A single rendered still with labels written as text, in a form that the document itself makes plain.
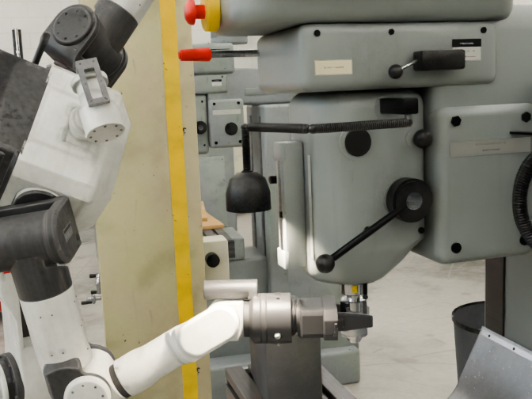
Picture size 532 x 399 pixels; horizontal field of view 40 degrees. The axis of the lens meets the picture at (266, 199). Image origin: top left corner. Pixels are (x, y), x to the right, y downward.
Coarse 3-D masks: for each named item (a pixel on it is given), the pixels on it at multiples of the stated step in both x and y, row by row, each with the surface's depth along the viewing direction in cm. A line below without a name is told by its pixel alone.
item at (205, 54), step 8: (192, 48) 122; (200, 48) 123; (208, 48) 123; (184, 56) 122; (192, 56) 122; (200, 56) 122; (208, 56) 123; (216, 56) 124; (224, 56) 124; (232, 56) 125; (240, 56) 125; (248, 56) 125; (256, 56) 126
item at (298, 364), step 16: (256, 352) 163; (272, 352) 152; (288, 352) 152; (304, 352) 153; (320, 352) 154; (256, 368) 165; (272, 368) 152; (288, 368) 153; (304, 368) 153; (320, 368) 154; (256, 384) 166; (272, 384) 152; (288, 384) 153; (304, 384) 154; (320, 384) 154
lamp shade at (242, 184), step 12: (240, 180) 112; (252, 180) 112; (264, 180) 114; (228, 192) 113; (240, 192) 112; (252, 192) 112; (264, 192) 113; (228, 204) 114; (240, 204) 112; (252, 204) 112; (264, 204) 113
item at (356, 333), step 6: (342, 306) 126; (366, 306) 126; (348, 312) 125; (354, 312) 125; (360, 312) 125; (366, 312) 126; (348, 330) 125; (354, 330) 125; (360, 330) 125; (366, 330) 126; (348, 336) 126; (354, 336) 125; (360, 336) 125
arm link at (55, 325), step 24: (72, 288) 122; (24, 312) 120; (48, 312) 119; (72, 312) 121; (48, 336) 120; (72, 336) 122; (48, 360) 121; (72, 360) 122; (48, 384) 121; (72, 384) 121; (96, 384) 121
